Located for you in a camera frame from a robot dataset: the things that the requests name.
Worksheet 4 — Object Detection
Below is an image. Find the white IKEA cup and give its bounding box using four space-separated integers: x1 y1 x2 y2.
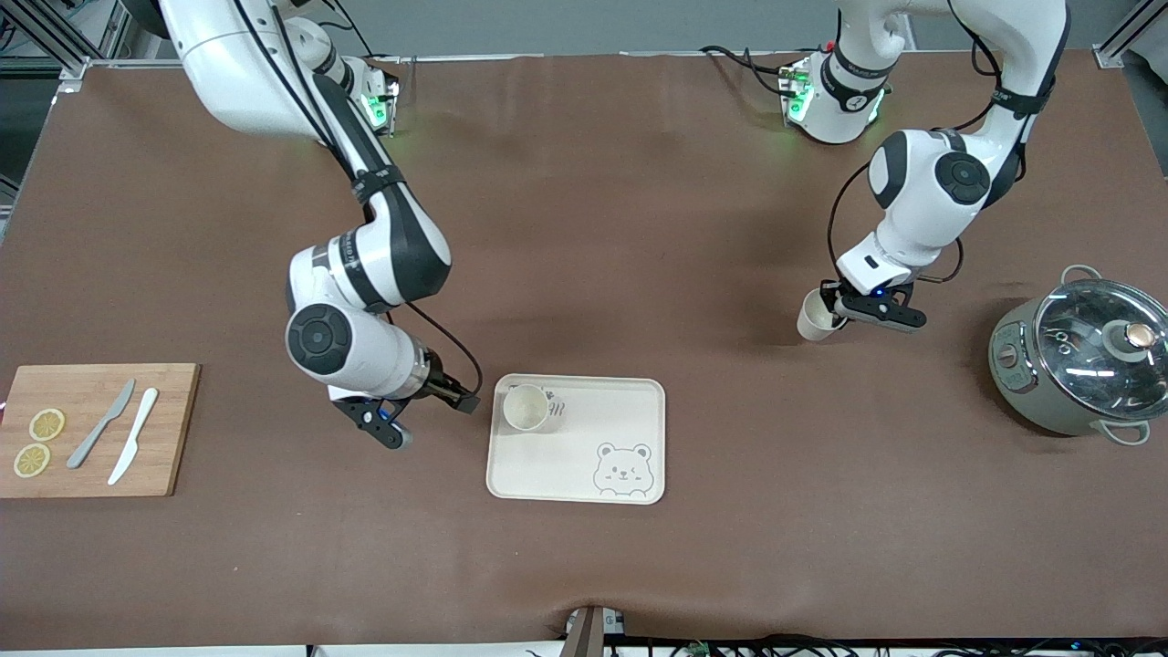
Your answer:
797 287 850 343
503 383 551 434

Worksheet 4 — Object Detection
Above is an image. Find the cream bear print tray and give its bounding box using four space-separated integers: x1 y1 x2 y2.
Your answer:
485 373 667 506

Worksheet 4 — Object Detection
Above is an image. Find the brown table cover mat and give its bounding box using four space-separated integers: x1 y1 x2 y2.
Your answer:
0 53 1168 651

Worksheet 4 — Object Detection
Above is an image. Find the grey-green electric pot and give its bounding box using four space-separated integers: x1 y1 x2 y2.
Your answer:
988 265 1168 446

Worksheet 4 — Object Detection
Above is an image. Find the glass pot lid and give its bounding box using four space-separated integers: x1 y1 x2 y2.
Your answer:
1034 278 1168 422

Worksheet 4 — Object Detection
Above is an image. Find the bamboo cutting board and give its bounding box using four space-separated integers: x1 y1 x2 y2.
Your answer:
0 363 202 499

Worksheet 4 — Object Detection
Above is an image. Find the white plastic knife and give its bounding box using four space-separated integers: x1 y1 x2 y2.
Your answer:
108 388 160 486

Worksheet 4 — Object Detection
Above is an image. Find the grey plastic knife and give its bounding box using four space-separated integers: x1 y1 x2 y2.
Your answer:
67 379 137 470

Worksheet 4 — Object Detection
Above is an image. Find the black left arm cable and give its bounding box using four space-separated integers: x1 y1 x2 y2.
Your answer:
826 0 1069 286

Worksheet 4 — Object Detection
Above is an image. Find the black left base cable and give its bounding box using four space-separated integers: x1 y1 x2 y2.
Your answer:
698 44 795 97

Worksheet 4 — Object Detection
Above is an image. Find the black base cable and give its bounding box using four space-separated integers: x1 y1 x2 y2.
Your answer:
333 0 380 60
698 44 795 97

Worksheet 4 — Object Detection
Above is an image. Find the black right base cable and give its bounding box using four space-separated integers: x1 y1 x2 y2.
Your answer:
333 0 380 60

